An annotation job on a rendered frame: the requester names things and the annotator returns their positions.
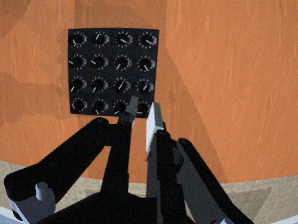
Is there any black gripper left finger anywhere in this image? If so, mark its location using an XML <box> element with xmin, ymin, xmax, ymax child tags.
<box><xmin>4</xmin><ymin>96</ymin><xmax>138</xmax><ymax>224</ymax></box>

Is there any black square knob box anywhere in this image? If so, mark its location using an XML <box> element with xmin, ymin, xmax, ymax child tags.
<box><xmin>68</xmin><ymin>28</ymin><xmax>159</xmax><ymax>119</ymax></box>

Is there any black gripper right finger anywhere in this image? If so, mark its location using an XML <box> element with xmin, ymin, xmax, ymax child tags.
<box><xmin>146</xmin><ymin>102</ymin><xmax>254</xmax><ymax>224</ymax></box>

